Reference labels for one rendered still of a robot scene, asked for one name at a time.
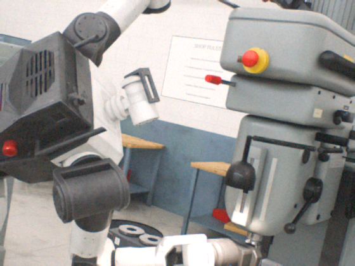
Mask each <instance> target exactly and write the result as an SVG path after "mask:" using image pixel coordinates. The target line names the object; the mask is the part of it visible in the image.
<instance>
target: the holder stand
mask: <svg viewBox="0 0 355 266"><path fill-rule="evenodd" d="M108 231H109V232H110V233H111V234H112V236H113V245H114V246H115V250H116V249H117V248H152V247H157V246H158V245H159V244H160V243H161V242H162V240H163V239H162V238H160V237H157V236H152V235H149V234H146V233H145V232H144V230H143V229H141V228H139V227H135V226H132V225H121V226H120V227H119V228H115V229H109V230H108ZM174 251H176V247H173V249H171V251H170V252H174ZM170 252H169V253H170ZM169 253H168V255H167V266H173V265H171V264H170V263H169V259H168V257H169Z"/></svg>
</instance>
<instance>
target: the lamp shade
mask: <svg viewBox="0 0 355 266"><path fill-rule="evenodd" d="M255 180H256V176H255V168H254V167H253V166H252V165H251V164H250V163H248V162H245V161H241V160H240V161H236V162H234V163H231V165H230V166H229V168H228V170H227V171H226V175H225V179H224V184H225V185H227V186H229V187H233V188H236V189H242V190H246V191H253V190H254V186H255Z"/></svg>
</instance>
